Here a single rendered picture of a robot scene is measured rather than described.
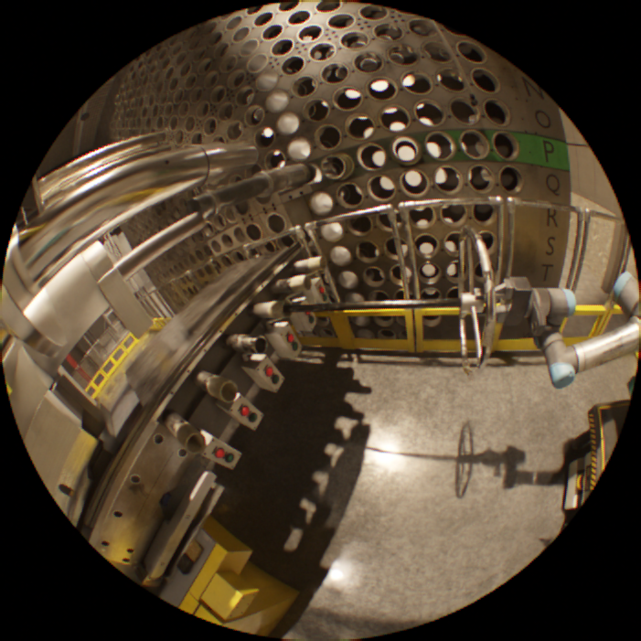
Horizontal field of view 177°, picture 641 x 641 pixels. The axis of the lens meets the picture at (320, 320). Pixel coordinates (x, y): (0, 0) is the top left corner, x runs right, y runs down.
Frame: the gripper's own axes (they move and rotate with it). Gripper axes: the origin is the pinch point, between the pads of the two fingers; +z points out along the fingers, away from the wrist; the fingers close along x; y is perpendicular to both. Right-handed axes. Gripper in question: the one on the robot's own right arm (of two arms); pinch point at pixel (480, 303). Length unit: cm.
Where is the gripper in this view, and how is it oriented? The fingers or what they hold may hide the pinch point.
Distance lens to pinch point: 57.8
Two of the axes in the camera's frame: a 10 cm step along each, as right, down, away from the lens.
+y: 3.2, -7.7, 5.5
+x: -4.0, -6.3, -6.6
